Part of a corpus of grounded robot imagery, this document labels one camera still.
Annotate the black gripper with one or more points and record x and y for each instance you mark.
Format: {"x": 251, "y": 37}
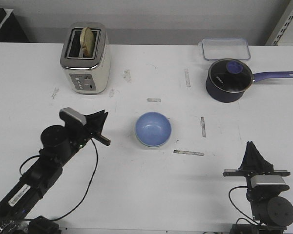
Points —
{"x": 253, "y": 155}
{"x": 80, "y": 135}

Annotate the green bowl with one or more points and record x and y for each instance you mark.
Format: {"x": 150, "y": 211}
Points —
{"x": 153, "y": 141}

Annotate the blue bowl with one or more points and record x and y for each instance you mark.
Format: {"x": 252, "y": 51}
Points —
{"x": 153, "y": 124}

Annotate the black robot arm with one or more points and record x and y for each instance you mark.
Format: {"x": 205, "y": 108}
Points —
{"x": 60, "y": 144}
{"x": 271, "y": 213}

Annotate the cream two-slot toaster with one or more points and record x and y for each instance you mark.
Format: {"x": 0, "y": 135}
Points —
{"x": 86, "y": 75}

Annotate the dark blue saucepan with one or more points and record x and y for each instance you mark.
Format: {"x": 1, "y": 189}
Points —
{"x": 226, "y": 97}

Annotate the toast slice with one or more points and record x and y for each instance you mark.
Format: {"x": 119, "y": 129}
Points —
{"x": 87, "y": 42}

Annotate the glass pot lid blue knob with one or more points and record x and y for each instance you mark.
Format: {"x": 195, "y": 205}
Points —
{"x": 230, "y": 75}

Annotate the clear plastic food container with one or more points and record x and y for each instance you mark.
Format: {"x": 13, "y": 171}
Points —
{"x": 224, "y": 48}

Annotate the black box in corner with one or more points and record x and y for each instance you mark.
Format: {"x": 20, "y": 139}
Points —
{"x": 10, "y": 29}

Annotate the white slotted shelf rack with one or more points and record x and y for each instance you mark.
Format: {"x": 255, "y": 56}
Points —
{"x": 282, "y": 35}

